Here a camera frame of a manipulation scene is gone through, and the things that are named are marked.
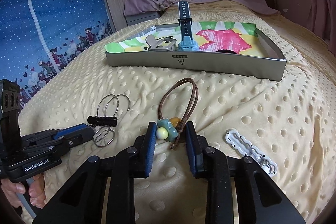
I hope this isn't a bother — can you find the grey shallow tray box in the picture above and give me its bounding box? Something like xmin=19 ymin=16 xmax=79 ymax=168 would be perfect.
xmin=106 ymin=24 xmax=287 ymax=81

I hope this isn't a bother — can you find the white wavy hair clip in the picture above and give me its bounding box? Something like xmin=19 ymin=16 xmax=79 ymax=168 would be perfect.
xmin=224 ymin=128 xmax=278 ymax=177

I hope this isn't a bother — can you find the large silver ring pair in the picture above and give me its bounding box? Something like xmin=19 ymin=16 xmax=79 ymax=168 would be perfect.
xmin=96 ymin=93 xmax=131 ymax=117

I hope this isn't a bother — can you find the pink window curtain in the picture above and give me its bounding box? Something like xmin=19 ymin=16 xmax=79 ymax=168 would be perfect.
xmin=307 ymin=0 xmax=335 ymax=55

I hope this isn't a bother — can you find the colourful painted paper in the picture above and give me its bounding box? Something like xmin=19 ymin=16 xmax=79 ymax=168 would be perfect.
xmin=104 ymin=21 xmax=267 ymax=57

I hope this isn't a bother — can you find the wooden headboard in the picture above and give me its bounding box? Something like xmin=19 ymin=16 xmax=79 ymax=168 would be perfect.
xmin=105 ymin=0 xmax=160 ymax=31

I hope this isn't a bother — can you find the brown cord flower hair tie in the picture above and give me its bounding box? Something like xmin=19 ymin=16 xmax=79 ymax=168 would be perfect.
xmin=155 ymin=77 xmax=200 ymax=151

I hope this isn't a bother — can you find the left human hand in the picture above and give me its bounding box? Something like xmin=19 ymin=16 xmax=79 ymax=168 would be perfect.
xmin=1 ymin=173 xmax=46 ymax=209

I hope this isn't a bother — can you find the blue watch strap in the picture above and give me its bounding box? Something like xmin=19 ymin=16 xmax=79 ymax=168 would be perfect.
xmin=177 ymin=0 xmax=199 ymax=51

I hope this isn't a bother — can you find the blue patterned fabric wardrobe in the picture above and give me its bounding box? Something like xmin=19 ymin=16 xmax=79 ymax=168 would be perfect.
xmin=1 ymin=0 xmax=113 ymax=108

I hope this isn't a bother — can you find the black hair clip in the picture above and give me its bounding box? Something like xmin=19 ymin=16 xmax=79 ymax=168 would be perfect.
xmin=87 ymin=116 xmax=118 ymax=127

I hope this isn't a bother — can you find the yellow dotted bedspread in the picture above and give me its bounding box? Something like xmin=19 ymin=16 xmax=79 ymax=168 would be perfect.
xmin=18 ymin=1 xmax=335 ymax=223

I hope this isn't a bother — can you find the grey buckle clip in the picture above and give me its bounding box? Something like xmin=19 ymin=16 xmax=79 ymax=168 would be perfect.
xmin=145 ymin=35 xmax=177 ymax=52

